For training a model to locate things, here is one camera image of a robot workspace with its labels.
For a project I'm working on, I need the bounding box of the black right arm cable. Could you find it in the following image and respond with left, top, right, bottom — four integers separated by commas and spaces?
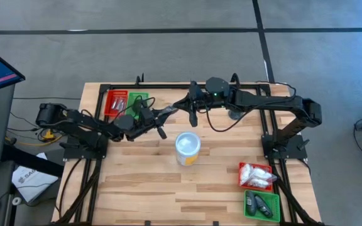
261, 80, 298, 98

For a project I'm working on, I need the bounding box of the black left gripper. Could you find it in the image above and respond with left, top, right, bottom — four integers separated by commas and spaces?
133, 97, 178, 141

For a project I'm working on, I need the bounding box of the bagged black round compact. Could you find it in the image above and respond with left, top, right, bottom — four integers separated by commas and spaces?
162, 104, 179, 116
229, 108, 244, 121

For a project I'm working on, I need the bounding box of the red plastic basket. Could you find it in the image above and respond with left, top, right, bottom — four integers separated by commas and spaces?
238, 162, 274, 193
104, 90, 129, 118

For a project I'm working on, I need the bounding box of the thin black floor cable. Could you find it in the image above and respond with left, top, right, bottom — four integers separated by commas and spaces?
12, 96, 82, 100

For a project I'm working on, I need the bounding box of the yellow floor cable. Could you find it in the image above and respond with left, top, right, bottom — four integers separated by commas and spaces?
4, 127, 64, 148

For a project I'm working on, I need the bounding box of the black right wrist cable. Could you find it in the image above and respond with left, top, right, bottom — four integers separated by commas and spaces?
204, 105, 263, 133

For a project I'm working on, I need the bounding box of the white wipes canister yellow label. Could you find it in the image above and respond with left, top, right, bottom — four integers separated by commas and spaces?
174, 131, 202, 167

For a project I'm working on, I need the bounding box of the black desk edge bar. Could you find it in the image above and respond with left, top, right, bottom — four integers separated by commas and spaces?
1, 143, 65, 178

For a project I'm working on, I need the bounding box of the white printed booklet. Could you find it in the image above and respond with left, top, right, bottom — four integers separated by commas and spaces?
11, 153, 59, 203

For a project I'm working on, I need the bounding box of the green plastic basket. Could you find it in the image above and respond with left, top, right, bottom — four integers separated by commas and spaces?
126, 92, 150, 120
243, 190, 282, 223

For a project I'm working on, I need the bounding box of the black oval device grey label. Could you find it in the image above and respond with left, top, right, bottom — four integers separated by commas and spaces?
245, 191, 258, 217

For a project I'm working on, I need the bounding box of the black aluminium table frame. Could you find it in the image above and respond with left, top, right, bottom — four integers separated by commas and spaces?
50, 72, 323, 226

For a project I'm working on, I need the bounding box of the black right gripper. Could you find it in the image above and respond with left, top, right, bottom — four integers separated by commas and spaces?
172, 80, 207, 127

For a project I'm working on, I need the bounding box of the clear bag of cotton balls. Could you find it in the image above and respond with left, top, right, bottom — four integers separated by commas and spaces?
246, 177, 272, 190
251, 166, 278, 183
239, 163, 253, 186

